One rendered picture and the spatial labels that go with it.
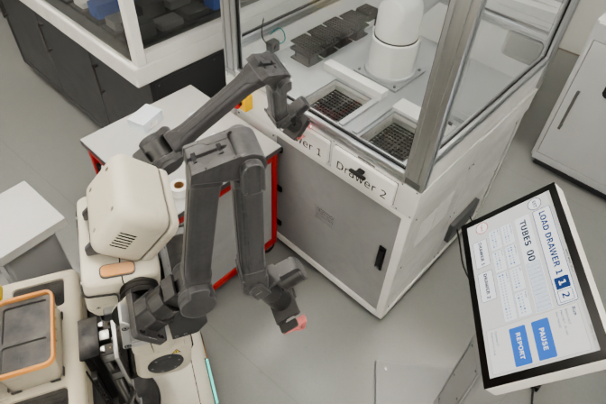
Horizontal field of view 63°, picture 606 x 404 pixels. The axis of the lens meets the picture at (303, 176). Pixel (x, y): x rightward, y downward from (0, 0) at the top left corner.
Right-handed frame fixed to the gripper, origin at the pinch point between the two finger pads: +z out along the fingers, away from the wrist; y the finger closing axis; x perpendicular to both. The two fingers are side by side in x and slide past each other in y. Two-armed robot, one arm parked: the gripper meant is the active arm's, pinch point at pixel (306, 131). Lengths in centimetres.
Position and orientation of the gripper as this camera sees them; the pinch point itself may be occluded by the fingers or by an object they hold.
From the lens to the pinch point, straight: 194.7
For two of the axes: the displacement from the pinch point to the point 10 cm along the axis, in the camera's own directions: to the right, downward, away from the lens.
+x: -7.0, -5.3, 4.7
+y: 5.6, -8.2, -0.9
